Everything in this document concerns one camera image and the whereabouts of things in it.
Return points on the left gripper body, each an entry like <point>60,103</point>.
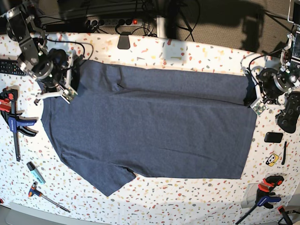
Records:
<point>269,85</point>

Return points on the yellow cartoon face sticker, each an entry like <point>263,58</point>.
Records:
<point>273,158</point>

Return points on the clear plastic bag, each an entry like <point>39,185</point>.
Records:
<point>249,197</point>

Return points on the blue black bar clamp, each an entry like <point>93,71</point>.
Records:
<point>265,195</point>
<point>8,111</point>

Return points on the blue grey T-shirt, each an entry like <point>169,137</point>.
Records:
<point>157,123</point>

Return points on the white metal table leg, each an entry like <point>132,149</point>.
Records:
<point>161,30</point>

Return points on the teal highlighter marker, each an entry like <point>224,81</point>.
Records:
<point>34,171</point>

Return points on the thin black pen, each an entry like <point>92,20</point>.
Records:
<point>284,153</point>

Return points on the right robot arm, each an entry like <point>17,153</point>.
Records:
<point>31,39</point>

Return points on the small black rectangular case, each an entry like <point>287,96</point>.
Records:
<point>273,137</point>

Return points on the white power strip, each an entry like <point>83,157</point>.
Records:
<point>114,22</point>

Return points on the red black clamp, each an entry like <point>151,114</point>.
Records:
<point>285,217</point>

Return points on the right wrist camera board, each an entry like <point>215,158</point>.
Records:
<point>69,94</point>

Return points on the orange handled T-handle screwdriver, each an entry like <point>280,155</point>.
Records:
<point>34,191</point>

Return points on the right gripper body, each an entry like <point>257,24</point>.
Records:
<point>54,72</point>

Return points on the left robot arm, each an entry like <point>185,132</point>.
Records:
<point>289,54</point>

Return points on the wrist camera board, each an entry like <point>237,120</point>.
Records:
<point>258,107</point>
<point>69,94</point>

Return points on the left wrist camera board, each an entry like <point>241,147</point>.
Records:
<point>258,107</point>

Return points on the black table clamp bracket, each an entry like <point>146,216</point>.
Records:
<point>124,43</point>

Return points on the black game controller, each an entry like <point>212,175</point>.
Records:
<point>288,117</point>

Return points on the black TV remote control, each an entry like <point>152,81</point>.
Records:
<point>10,67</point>

